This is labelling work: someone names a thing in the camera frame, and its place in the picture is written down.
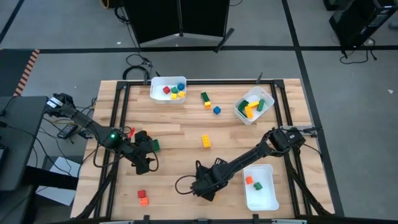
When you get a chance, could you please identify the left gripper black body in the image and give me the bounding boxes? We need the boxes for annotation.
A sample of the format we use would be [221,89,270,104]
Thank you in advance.
[123,131,152,175]

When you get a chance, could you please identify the black equipment cart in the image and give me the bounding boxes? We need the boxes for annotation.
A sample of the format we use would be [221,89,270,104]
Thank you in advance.
[323,0,398,50]

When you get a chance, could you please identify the black mat with orange stripes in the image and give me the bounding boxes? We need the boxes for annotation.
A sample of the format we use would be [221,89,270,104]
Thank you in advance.
[0,49,40,97]

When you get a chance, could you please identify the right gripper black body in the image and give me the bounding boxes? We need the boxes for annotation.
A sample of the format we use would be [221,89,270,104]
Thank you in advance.
[194,158,231,187]

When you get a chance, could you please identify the black table frame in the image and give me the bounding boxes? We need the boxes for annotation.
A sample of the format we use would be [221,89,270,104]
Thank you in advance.
[74,79,336,224]

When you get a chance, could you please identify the white bin with printed label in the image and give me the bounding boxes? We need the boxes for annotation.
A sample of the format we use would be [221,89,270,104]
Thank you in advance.
[149,76,188,105]

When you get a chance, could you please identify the black folding divider screen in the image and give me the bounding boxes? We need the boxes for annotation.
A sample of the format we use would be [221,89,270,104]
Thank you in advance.
[123,0,236,54]

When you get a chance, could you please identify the white sheet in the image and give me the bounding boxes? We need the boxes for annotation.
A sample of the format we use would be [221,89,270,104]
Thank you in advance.
[35,156,82,207]

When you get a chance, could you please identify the black side desk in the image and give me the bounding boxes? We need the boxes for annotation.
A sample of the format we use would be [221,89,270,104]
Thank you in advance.
[0,95,49,192]

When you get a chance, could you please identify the white plastic bin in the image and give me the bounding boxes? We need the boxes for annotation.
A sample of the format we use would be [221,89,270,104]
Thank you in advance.
[242,163,280,212]
[233,85,275,126]

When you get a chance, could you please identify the black handheld controller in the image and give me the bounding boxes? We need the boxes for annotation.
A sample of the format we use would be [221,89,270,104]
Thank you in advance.
[57,123,79,139]

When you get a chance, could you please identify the black coiled cable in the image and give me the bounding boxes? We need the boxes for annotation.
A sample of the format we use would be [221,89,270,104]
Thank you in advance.
[122,53,153,82]

